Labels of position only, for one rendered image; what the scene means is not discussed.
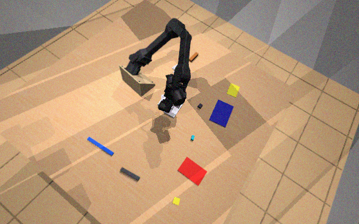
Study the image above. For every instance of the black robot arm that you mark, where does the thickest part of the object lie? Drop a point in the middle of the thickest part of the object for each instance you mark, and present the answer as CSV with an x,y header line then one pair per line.
x,y
182,72

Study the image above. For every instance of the red flat rectangular plate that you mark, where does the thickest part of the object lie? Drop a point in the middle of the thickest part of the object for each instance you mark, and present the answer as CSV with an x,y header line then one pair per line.
x,y
192,171

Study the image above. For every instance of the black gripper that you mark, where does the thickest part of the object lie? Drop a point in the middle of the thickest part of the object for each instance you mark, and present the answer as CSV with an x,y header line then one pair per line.
x,y
166,104

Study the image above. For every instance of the blue flat bar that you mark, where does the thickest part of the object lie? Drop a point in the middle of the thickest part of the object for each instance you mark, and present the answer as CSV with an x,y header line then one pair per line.
x,y
100,145

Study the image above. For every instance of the blue flat rectangular plate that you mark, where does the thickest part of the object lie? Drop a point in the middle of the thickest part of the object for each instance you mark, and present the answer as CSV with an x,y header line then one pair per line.
x,y
221,113

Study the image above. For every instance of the dark grey flat bar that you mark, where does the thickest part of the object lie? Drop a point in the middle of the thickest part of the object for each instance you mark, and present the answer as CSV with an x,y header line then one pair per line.
x,y
130,174

